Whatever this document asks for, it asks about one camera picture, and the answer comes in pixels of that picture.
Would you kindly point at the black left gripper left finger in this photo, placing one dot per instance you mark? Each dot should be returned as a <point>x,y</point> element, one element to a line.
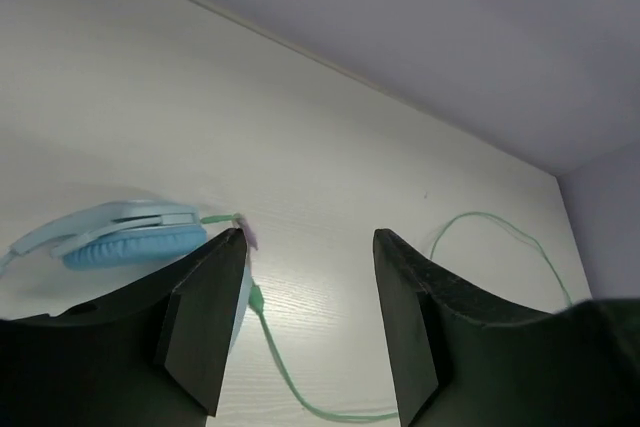
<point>152,353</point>

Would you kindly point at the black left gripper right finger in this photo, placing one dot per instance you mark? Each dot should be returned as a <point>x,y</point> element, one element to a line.
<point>461,356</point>

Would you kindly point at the light blue headphones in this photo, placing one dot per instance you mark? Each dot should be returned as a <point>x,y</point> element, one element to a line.
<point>94,251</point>

